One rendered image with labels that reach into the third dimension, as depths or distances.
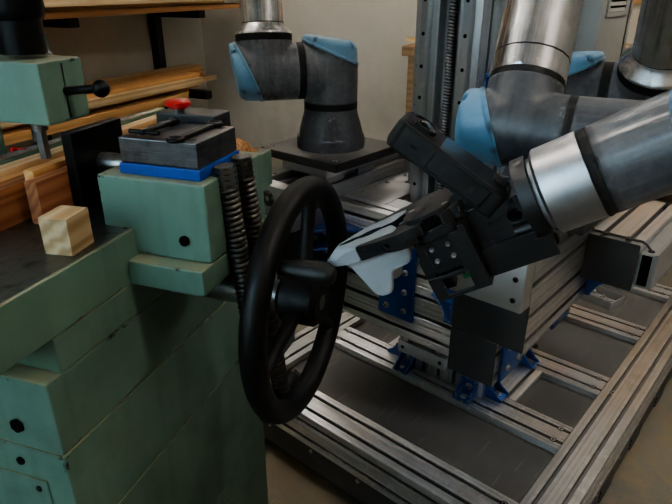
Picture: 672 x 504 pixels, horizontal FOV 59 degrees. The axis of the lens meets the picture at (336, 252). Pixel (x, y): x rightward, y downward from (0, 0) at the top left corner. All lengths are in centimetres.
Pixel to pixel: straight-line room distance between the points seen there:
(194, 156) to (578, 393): 124
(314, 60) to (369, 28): 281
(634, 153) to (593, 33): 95
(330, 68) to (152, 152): 66
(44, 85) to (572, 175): 56
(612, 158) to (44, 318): 51
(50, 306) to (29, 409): 12
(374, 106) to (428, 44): 289
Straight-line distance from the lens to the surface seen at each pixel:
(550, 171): 49
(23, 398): 67
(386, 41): 401
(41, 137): 82
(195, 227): 65
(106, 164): 76
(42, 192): 74
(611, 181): 49
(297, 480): 161
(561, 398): 161
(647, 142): 49
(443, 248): 53
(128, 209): 69
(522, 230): 53
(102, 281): 66
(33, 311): 60
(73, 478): 71
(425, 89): 123
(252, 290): 56
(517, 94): 61
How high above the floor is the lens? 115
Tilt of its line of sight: 25 degrees down
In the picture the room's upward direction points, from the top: straight up
